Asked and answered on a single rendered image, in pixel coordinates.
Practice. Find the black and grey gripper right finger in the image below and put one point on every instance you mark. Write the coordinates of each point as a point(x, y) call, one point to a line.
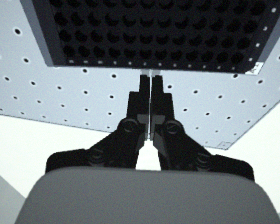
point(176, 150)

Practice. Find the black well plate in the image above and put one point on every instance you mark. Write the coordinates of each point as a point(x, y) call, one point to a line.
point(197, 31)

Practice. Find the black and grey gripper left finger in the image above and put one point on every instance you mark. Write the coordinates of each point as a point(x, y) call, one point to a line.
point(119, 149)

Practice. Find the light grey perforated base plate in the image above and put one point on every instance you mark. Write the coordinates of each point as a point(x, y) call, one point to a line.
point(216, 109)

